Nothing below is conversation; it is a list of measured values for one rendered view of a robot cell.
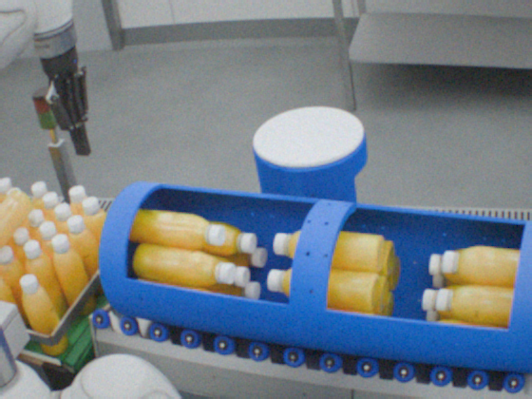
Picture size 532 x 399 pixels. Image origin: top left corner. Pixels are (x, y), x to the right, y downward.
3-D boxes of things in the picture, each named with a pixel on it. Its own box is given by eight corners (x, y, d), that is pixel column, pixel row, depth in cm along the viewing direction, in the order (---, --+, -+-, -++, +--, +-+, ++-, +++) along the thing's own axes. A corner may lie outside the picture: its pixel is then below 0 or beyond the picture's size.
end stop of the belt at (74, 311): (57, 345, 177) (52, 335, 176) (54, 345, 178) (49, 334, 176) (135, 237, 207) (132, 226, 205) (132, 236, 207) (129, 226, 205)
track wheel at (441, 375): (453, 366, 151) (455, 364, 153) (431, 364, 153) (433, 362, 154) (449, 389, 151) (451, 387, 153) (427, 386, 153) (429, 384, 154)
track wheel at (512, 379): (526, 372, 145) (527, 370, 147) (504, 370, 147) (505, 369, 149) (522, 395, 145) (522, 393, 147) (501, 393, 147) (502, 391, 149)
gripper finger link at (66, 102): (69, 76, 155) (66, 80, 153) (82, 126, 161) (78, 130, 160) (54, 76, 156) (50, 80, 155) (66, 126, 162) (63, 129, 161)
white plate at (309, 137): (293, 178, 201) (294, 182, 202) (385, 133, 211) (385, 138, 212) (233, 134, 222) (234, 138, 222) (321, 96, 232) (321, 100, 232)
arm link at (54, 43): (20, 35, 147) (27, 62, 151) (55, 33, 144) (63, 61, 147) (46, 14, 154) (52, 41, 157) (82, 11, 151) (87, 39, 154)
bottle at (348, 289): (368, 313, 150) (270, 301, 157) (377, 309, 157) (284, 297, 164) (372, 275, 150) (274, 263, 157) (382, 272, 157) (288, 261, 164)
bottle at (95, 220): (129, 262, 207) (110, 200, 196) (115, 280, 202) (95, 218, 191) (106, 257, 210) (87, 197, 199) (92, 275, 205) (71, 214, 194)
